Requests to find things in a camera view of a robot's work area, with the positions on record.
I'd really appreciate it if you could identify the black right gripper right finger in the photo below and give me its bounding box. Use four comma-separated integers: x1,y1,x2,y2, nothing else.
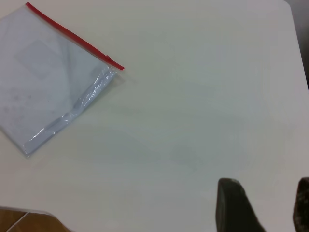
293,176,309,232

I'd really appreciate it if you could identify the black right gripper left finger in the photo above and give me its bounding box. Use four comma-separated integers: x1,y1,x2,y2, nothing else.
215,177,267,232

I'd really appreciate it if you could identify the clear plastic zip bag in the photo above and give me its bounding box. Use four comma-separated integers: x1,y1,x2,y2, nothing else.
0,1,126,159

